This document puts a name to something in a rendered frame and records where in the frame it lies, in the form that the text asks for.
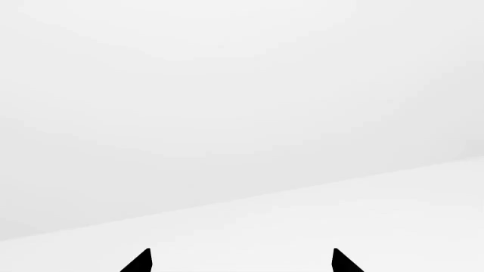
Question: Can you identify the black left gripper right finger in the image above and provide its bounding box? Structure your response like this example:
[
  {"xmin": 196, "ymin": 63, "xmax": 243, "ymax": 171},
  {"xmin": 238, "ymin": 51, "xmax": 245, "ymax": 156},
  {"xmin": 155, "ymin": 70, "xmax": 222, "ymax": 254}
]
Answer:
[{"xmin": 331, "ymin": 247, "xmax": 365, "ymax": 272}]

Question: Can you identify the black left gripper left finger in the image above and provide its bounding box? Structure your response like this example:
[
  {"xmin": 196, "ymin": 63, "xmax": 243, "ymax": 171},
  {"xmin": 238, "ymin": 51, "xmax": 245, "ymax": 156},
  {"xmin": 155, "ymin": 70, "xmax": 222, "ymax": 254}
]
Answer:
[{"xmin": 119, "ymin": 247, "xmax": 154, "ymax": 272}]

